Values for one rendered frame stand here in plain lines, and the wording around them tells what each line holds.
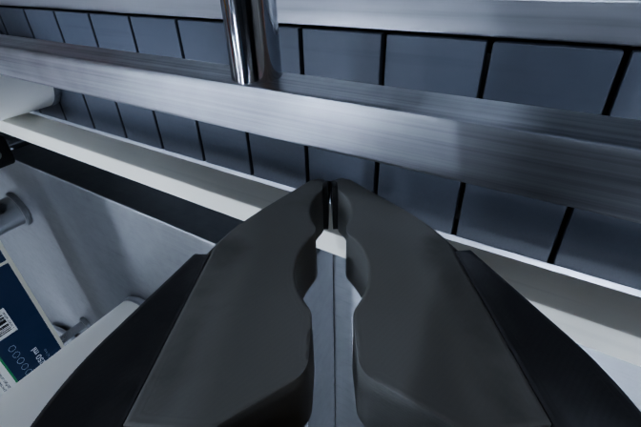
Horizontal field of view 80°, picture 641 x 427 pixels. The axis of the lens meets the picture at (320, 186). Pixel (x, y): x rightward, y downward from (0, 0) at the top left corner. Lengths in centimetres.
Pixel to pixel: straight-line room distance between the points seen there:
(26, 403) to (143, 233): 16
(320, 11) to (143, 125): 16
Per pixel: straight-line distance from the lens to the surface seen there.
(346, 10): 17
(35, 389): 43
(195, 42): 22
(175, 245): 34
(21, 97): 35
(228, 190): 20
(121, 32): 27
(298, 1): 18
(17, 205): 58
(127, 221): 38
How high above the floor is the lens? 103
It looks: 47 degrees down
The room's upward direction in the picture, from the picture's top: 132 degrees counter-clockwise
